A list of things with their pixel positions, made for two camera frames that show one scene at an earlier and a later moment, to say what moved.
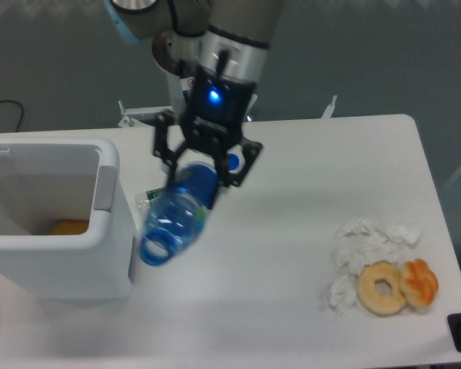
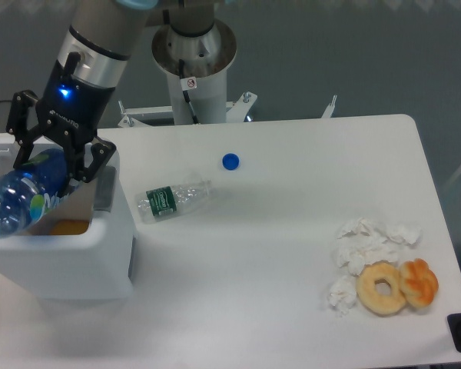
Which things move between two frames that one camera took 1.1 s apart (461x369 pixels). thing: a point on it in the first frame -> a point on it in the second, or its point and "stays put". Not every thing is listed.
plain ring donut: [380, 304] stays put
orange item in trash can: [70, 227] stays put
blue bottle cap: [233, 161] stays put
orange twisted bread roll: [418, 282] stays put
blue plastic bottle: [177, 214] -> [15, 201]
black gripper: [213, 118] -> [70, 110]
